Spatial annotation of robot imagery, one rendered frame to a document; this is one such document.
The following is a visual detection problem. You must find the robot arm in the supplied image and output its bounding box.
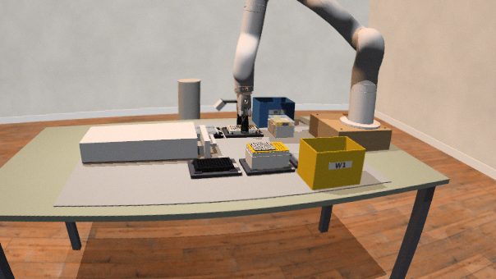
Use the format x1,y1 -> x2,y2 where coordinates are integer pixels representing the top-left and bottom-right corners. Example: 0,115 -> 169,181
233,0 -> 384,130

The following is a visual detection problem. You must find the grey flat mat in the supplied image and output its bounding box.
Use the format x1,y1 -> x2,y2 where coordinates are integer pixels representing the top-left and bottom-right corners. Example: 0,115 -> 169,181
53,119 -> 391,207

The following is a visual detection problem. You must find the yellow open-top bin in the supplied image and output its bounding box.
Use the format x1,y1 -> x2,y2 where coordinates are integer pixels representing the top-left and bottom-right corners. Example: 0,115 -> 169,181
297,136 -> 365,190

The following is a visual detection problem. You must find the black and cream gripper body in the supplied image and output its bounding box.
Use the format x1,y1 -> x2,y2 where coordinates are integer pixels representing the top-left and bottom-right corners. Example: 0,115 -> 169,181
235,91 -> 252,117

